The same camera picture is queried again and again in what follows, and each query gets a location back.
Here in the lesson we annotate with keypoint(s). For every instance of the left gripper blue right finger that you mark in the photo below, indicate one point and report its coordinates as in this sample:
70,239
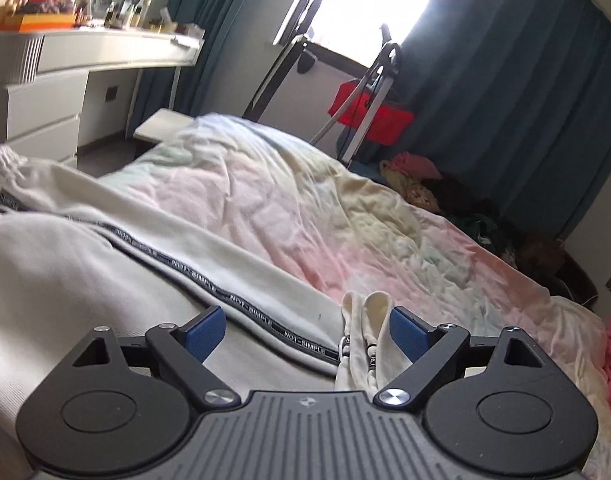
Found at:
437,354

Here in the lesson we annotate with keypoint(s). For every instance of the cream white garment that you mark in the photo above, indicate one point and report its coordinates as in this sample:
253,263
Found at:
75,254

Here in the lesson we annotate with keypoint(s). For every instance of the orange tray with items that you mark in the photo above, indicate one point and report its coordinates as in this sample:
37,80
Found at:
34,15

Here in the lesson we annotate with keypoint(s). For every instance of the pile of colourful clothes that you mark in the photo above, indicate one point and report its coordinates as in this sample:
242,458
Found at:
541,258

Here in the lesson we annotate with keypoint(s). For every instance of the white dressing table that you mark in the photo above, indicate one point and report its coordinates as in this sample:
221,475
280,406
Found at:
44,75

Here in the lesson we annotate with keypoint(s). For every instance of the pastel pink blue bedsheet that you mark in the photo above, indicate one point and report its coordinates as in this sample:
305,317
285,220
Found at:
292,205

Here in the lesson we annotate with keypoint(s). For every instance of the white cabinet under window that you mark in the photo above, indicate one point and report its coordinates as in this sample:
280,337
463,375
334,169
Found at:
295,94

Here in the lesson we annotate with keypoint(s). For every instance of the white stool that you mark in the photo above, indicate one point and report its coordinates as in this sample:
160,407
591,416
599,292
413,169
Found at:
160,127

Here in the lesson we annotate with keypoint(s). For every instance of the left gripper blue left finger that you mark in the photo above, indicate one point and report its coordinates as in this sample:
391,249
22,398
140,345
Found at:
181,351

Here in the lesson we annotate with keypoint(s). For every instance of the teal curtain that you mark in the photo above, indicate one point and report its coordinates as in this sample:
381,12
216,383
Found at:
513,98

